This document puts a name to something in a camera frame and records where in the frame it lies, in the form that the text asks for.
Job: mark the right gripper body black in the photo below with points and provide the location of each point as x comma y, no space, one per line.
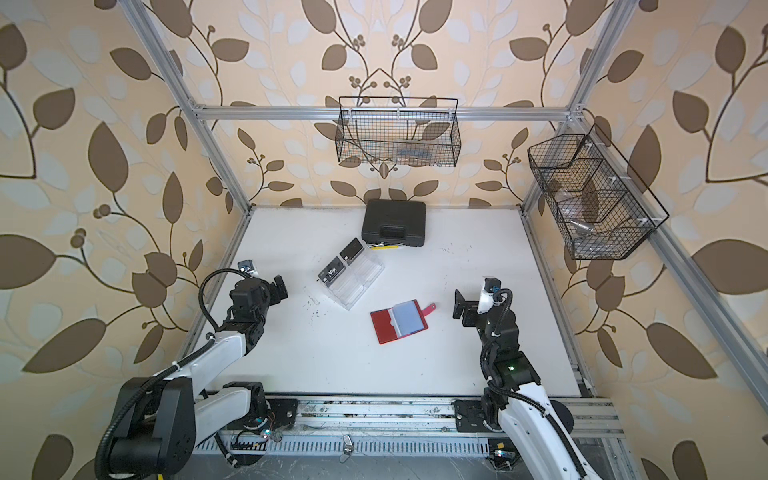
474,319

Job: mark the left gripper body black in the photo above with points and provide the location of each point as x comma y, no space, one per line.
267,298

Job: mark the clear plastic organizer box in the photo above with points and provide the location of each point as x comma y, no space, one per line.
355,281

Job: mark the red leather card holder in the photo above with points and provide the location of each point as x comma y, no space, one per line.
400,321

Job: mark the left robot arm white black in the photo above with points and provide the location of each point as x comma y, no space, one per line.
159,420

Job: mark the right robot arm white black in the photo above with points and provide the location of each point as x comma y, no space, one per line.
514,400

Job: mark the black plastic tool case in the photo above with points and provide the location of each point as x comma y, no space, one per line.
394,222

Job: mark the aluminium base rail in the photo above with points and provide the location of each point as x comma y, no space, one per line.
368,427

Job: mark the black wire basket right wall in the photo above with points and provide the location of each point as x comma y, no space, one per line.
601,204

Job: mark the black wire basket wall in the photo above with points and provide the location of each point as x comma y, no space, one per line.
601,204
398,130

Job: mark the black wire basket back wall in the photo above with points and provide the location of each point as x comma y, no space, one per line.
398,130

